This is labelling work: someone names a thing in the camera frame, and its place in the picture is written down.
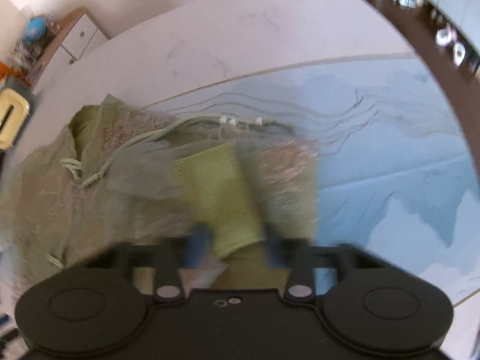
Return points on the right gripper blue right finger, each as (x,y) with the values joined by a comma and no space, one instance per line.
(295,255)

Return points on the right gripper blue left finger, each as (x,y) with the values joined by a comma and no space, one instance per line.
(173,254)

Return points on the green embroidered sheer garment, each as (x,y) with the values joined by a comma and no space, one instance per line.
(116,174)

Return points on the blue patterned table mat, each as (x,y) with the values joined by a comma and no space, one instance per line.
(395,173)

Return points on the yellow tissue box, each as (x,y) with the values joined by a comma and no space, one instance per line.
(17,100)

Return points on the white drawer cabinet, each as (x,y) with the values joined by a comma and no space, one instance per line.
(78,36)

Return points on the white fluffy slipper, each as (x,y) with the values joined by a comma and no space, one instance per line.
(458,53)
(444,36)

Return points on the blue globe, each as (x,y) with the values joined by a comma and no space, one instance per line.
(35,29)

